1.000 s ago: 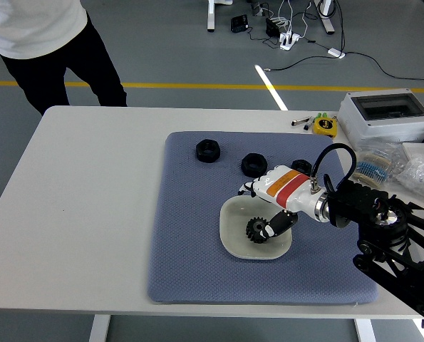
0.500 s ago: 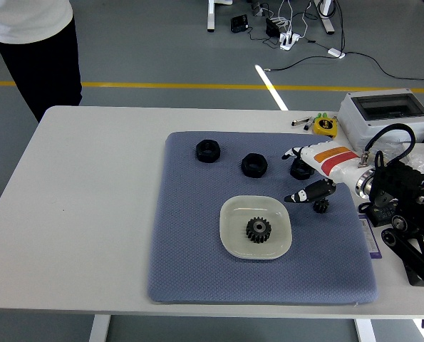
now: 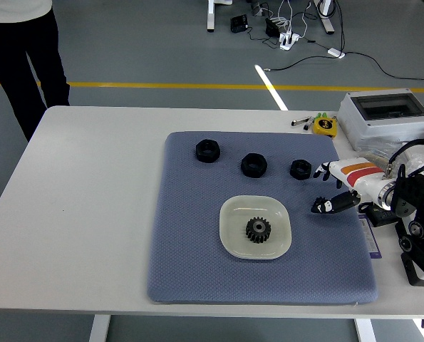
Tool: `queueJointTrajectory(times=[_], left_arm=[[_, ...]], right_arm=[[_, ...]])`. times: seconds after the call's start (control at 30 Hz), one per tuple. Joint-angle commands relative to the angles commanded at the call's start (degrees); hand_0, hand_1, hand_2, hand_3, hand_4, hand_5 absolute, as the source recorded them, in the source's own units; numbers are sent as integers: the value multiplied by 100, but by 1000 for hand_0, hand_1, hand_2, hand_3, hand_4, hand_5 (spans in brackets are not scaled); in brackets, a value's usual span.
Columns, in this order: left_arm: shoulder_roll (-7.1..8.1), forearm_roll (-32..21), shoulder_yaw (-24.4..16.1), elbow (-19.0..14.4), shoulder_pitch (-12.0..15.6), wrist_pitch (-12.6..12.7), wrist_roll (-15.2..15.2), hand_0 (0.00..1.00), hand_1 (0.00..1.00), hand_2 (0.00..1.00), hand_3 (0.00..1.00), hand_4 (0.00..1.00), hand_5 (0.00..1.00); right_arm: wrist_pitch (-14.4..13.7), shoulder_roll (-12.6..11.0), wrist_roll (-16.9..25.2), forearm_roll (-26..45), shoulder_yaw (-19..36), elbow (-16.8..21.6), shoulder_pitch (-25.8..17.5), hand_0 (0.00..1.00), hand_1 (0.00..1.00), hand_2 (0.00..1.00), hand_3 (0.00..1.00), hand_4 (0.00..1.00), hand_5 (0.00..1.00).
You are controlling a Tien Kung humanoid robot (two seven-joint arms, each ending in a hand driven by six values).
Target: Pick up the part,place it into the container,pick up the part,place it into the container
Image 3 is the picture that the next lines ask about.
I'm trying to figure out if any large black hex nut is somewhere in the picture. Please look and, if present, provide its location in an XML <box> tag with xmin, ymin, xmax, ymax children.
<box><xmin>195</xmin><ymin>139</ymin><xmax>221</xmax><ymax>164</ymax></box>
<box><xmin>241</xmin><ymin>152</ymin><xmax>268</xmax><ymax>178</ymax></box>

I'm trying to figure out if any silver pocket tool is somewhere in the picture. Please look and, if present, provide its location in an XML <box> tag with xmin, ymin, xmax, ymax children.
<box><xmin>291</xmin><ymin>116</ymin><xmax>314</xmax><ymax>131</ymax></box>

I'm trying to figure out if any purple card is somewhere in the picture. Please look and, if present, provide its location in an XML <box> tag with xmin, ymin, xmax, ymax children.
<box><xmin>357</xmin><ymin>213</ymin><xmax>383</xmax><ymax>260</ymax></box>

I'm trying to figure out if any flat white box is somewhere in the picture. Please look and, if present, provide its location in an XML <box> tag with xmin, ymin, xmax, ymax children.
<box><xmin>403</xmin><ymin>142</ymin><xmax>424</xmax><ymax>168</ymax></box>

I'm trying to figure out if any large black gear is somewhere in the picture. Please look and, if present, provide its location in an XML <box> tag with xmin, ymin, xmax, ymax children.
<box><xmin>245</xmin><ymin>216</ymin><xmax>272</xmax><ymax>245</ymax></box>

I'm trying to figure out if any long black floor cable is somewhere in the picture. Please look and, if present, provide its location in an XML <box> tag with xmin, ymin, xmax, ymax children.
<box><xmin>264</xmin><ymin>51</ymin><xmax>424</xmax><ymax>86</ymax></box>

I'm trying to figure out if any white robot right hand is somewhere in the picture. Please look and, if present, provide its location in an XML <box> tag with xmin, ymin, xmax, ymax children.
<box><xmin>310</xmin><ymin>159</ymin><xmax>391</xmax><ymax>214</ymax></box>

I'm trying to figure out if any white table leg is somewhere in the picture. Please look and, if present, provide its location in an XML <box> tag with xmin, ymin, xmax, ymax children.
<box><xmin>88</xmin><ymin>314</ymin><xmax>111</xmax><ymax>342</ymax></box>
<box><xmin>353</xmin><ymin>318</ymin><xmax>376</xmax><ymax>342</ymax></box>

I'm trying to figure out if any white power strip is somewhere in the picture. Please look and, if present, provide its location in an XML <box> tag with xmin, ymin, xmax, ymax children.
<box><xmin>279</xmin><ymin>31</ymin><xmax>301</xmax><ymax>51</ymax></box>

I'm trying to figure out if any white square dish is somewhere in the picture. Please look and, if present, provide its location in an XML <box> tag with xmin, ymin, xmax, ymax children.
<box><xmin>219</xmin><ymin>194</ymin><xmax>293</xmax><ymax>260</ymax></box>

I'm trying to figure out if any small black hex nut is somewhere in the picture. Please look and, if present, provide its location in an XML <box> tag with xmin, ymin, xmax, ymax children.
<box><xmin>289</xmin><ymin>159</ymin><xmax>313</xmax><ymax>181</ymax></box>

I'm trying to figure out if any yellow tape measure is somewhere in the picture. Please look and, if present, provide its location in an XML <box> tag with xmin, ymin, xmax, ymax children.
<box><xmin>311</xmin><ymin>116</ymin><xmax>337</xmax><ymax>139</ymax></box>

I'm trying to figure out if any person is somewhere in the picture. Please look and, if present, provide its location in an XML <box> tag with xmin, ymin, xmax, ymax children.
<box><xmin>0</xmin><ymin>0</ymin><xmax>71</xmax><ymax>143</ymax></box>

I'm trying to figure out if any white desk leg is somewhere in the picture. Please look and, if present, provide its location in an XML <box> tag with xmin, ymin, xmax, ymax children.
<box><xmin>207</xmin><ymin>0</ymin><xmax>234</xmax><ymax>33</ymax></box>
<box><xmin>313</xmin><ymin>0</ymin><xmax>337</xmax><ymax>36</ymax></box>

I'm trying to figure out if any blue-grey textured mat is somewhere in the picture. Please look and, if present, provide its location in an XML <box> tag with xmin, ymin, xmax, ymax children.
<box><xmin>146</xmin><ymin>130</ymin><xmax>379</xmax><ymax>306</ymax></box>

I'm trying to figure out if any black electronic box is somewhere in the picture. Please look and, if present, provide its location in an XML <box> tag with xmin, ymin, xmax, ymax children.
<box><xmin>230</xmin><ymin>14</ymin><xmax>249</xmax><ymax>33</ymax></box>

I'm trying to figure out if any grey electrical enclosure box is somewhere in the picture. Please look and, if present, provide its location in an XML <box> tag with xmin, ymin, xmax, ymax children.
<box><xmin>336</xmin><ymin>88</ymin><xmax>424</xmax><ymax>152</ymax></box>

